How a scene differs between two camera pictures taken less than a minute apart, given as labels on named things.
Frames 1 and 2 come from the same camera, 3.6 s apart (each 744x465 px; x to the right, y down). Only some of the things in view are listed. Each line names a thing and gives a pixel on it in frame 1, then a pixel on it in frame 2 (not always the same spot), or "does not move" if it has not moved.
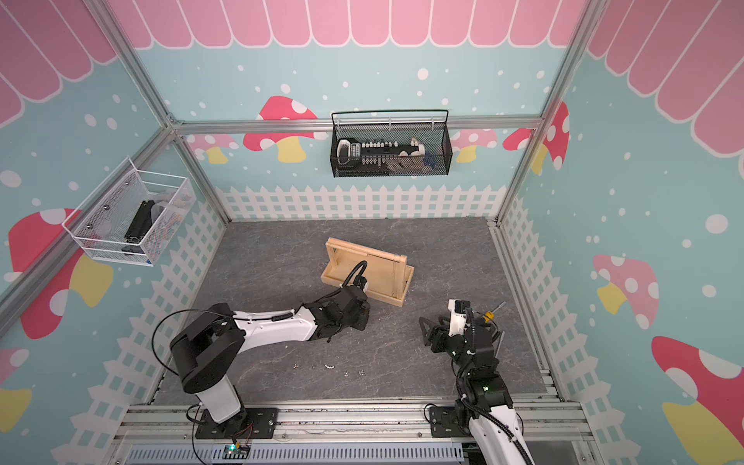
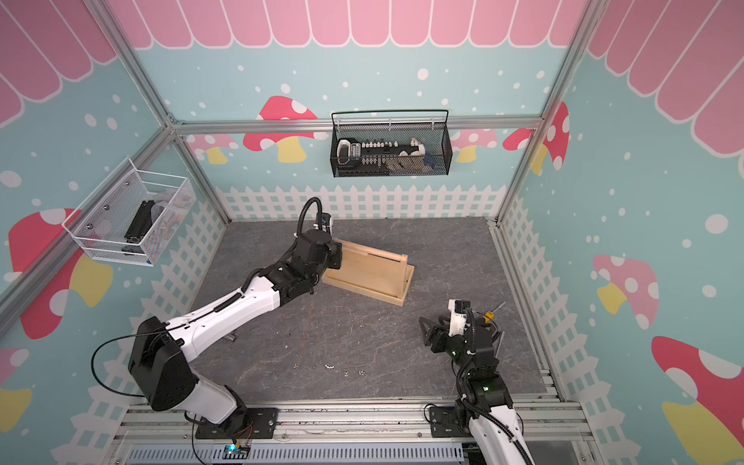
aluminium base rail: [167, 434] does not move
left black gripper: [363, 315] -> [336, 250]
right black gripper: [442, 331] does not move
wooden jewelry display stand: [387, 274] does not move
